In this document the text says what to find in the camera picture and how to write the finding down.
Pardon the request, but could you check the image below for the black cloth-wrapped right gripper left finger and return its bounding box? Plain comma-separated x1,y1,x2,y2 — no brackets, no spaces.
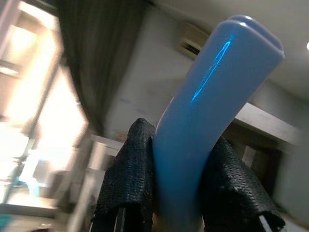
90,117,156,232

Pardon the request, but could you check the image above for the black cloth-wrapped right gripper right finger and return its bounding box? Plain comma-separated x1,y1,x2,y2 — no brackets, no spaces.
202,136,285,232

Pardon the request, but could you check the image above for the blue plastic broom handle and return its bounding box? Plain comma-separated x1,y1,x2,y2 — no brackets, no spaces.
152,14,285,232

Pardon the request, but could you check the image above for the bright window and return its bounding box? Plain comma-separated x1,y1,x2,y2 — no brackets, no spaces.
0,0,89,216

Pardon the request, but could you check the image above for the dark grey curtain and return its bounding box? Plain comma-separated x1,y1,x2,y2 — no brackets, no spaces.
56,0,152,136

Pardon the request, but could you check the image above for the white wall air conditioner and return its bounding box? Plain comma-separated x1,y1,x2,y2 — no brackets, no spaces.
174,22,210,59

